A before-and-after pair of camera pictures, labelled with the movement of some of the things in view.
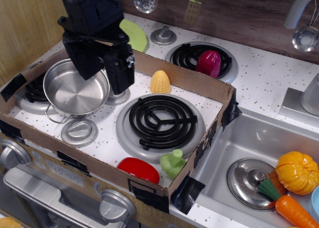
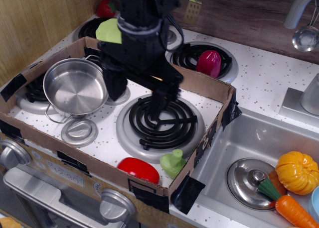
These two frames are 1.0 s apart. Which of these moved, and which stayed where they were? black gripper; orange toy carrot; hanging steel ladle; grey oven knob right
Moved: black gripper
Stayed: hanging steel ladle; orange toy carrot; grey oven knob right
